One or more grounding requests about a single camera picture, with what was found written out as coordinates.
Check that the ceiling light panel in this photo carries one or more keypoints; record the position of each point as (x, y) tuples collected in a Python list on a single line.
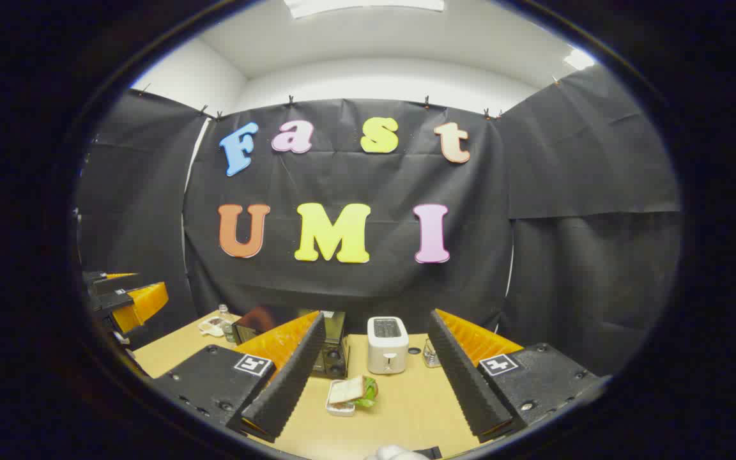
[(361, 6), (579, 59)]

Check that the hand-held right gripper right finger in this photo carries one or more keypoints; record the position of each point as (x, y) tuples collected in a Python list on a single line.
[(464, 383)]

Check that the white cloth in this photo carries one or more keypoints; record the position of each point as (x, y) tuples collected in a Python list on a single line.
[(393, 453)]

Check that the black backdrop cloth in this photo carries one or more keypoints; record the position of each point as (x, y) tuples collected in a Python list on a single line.
[(355, 179)]

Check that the black electric oven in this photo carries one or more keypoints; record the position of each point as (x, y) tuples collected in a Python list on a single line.
[(333, 354)]

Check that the white divided plate of beans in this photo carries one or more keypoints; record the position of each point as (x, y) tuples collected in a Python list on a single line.
[(211, 327)]

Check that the white toaster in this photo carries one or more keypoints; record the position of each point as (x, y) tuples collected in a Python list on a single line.
[(387, 348)]

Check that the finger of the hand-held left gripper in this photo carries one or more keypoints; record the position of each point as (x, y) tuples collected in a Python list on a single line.
[(96, 281), (119, 300)]

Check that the sandwich with lettuce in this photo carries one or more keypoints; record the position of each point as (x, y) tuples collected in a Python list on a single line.
[(352, 390)]

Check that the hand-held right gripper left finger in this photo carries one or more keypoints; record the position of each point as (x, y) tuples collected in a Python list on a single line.
[(291, 390)]

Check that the white rectangular tray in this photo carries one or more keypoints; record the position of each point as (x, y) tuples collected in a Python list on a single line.
[(339, 409)]

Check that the clear plastic water bottle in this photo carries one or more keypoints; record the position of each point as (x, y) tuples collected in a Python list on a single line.
[(227, 326)]

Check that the black table edge clip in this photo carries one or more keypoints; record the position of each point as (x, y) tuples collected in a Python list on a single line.
[(430, 452)]

